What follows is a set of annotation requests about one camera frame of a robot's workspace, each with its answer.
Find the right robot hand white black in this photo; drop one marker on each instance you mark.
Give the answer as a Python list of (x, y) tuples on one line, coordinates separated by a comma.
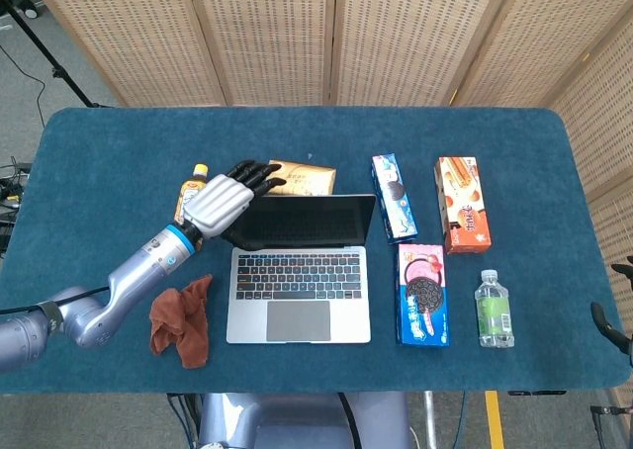
[(613, 330)]

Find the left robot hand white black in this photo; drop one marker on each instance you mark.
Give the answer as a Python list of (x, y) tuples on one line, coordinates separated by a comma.
[(217, 204)]

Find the silver laptop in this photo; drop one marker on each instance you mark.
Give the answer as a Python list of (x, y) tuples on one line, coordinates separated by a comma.
[(297, 315)]

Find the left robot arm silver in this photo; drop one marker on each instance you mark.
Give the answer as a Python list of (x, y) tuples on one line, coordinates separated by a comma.
[(143, 266)]

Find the yellow green tea bottle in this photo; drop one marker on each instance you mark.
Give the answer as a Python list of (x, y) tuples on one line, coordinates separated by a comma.
[(199, 170)]

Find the black plug connector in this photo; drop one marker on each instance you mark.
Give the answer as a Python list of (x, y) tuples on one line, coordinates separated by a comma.
[(610, 410)]

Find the gold snack package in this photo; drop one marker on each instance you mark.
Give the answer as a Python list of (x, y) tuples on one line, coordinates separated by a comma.
[(311, 179)]

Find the blue table mat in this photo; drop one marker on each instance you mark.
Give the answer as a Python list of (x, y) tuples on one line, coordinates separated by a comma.
[(123, 172)]

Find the clear green-label water bottle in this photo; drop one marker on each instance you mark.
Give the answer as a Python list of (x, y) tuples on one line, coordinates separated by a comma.
[(493, 310)]

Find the brown crumpled cloth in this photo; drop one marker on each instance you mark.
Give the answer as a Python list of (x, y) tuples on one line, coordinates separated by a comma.
[(180, 320)]

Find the yellow floor tape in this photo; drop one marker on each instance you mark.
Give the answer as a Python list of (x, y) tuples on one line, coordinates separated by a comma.
[(494, 419)]

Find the wooden rattan folding screen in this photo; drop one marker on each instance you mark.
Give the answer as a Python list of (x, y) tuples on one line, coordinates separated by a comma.
[(272, 38)]

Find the narrow blue Oreo box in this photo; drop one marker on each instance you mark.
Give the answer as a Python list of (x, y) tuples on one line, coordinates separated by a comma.
[(394, 197)]

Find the pink blue Oreo box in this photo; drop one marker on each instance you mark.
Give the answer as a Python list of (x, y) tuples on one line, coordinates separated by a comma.
[(423, 296)]

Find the orange biscuit box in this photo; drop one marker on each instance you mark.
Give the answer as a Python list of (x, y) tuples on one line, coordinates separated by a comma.
[(462, 204)]

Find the metal table leg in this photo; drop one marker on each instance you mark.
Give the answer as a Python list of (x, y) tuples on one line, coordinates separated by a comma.
[(430, 419)]

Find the blue-grey robot torso base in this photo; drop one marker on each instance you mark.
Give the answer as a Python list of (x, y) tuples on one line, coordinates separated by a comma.
[(297, 419)]

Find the black tripod stand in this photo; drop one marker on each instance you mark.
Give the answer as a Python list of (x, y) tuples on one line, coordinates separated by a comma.
[(44, 53)]

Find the black caster wheel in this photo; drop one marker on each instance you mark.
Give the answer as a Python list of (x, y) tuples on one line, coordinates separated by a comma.
[(30, 11)]

